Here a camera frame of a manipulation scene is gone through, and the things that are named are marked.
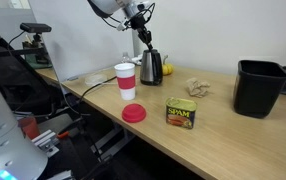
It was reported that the black table cable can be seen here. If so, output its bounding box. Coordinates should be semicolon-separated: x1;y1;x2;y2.
77;75;118;116

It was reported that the white divider panel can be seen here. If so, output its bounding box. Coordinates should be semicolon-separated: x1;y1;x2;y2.
27;0;135;83

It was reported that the red silicone cup lid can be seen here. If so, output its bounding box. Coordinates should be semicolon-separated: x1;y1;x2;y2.
121;103;147;124

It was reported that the Spam meat can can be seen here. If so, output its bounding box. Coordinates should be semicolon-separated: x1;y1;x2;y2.
165;96;198;130

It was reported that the crumpled brown paper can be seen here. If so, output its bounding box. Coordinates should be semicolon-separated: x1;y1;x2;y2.
185;77;211;99

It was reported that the black stereo camera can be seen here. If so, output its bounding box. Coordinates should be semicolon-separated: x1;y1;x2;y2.
19;22;53;34

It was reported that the white cup with red sleeve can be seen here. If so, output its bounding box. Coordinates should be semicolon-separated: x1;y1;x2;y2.
114;62;137;101

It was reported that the orange handled tool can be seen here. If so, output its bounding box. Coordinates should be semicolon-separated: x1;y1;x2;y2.
56;130;71;140

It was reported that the white charging cable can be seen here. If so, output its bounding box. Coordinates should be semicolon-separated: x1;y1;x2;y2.
130;54;144;67

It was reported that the black landfill bin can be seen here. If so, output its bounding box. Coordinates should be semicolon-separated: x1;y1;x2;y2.
233;59;286;119

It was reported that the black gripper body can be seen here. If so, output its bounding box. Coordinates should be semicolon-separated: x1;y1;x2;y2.
128;13;153;45

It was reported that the aluminium profile bracket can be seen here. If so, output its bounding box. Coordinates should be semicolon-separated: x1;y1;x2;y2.
31;129;61;158

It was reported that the stainless steel electric kettle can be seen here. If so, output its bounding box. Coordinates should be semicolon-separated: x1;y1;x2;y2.
139;48;164;87

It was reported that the small yellow pumpkin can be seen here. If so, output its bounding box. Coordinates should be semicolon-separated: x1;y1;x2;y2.
161;54;175;76

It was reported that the clear plastic water bottle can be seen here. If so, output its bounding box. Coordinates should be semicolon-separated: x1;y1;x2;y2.
120;52;132;65

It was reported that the green camera stand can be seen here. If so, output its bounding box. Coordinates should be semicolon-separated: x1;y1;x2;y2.
23;32;53;70

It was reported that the red plastic cup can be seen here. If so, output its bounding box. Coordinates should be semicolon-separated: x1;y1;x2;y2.
17;116;41;141

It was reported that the clear plastic lid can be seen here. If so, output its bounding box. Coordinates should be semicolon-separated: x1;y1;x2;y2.
84;73;108;86

